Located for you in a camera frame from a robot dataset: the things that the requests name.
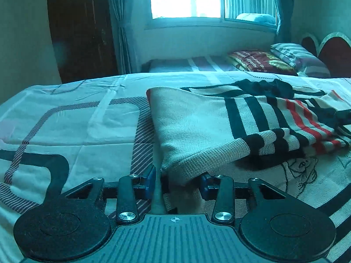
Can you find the striped pillow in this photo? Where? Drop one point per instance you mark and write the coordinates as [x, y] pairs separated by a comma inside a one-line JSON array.
[[301, 59]]

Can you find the red scalloped headboard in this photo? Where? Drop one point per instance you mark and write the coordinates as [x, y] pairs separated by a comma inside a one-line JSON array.
[[336, 53]]

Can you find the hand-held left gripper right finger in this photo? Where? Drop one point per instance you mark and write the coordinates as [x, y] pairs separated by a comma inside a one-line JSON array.
[[206, 186]]

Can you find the red patterned pillow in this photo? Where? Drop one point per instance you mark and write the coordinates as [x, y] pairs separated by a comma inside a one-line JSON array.
[[260, 63]]

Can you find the window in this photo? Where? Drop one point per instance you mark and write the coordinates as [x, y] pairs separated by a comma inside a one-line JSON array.
[[186, 0]]

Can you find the light blue pillow on windowsill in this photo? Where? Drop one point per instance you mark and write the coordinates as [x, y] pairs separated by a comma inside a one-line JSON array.
[[256, 18]]

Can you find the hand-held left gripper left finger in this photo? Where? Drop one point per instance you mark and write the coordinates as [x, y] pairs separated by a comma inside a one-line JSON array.
[[149, 182]]

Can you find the teal curtain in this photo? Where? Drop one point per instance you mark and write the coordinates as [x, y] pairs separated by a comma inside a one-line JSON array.
[[122, 24], [282, 8]]

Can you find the striped mattress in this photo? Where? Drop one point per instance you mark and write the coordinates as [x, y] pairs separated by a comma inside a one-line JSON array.
[[192, 63]]

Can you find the patterned bed sheet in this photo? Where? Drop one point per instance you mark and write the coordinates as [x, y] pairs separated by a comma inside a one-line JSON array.
[[82, 131]]

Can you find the striped knit sweater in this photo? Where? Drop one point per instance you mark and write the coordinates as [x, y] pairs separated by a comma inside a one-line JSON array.
[[192, 120]]

